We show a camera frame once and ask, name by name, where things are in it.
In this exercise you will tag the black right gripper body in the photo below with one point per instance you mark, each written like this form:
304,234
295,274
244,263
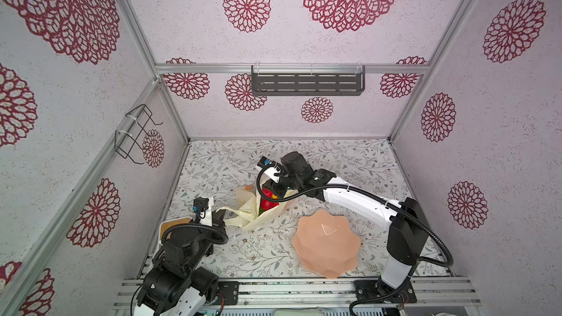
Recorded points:
280,188

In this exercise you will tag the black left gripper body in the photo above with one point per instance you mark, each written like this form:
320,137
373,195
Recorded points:
217,223

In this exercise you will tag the cream plastic bag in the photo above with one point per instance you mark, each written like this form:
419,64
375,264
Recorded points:
247,215

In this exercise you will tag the red apple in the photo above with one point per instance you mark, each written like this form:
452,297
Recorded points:
266,205

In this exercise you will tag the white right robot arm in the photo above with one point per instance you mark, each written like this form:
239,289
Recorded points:
405,241

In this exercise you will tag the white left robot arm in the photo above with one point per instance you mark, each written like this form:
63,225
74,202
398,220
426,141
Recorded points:
176,284

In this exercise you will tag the red fruit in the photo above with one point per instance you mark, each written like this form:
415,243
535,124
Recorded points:
268,193

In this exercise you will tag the white wooden-top box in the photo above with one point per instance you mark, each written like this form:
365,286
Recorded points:
164,226

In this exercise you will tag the pink scalloped bowl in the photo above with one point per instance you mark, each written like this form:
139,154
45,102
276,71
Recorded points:
326,245

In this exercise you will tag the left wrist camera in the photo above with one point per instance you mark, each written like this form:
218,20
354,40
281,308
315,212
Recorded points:
202,209

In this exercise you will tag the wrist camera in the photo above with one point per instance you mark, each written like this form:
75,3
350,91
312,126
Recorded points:
202,209
271,169

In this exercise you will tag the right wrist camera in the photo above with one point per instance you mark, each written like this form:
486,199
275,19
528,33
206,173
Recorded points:
271,169

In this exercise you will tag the grey wall shelf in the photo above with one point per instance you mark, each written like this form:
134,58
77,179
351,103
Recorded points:
289,84

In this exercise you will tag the black wire wall rack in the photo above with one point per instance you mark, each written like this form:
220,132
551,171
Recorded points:
141,143

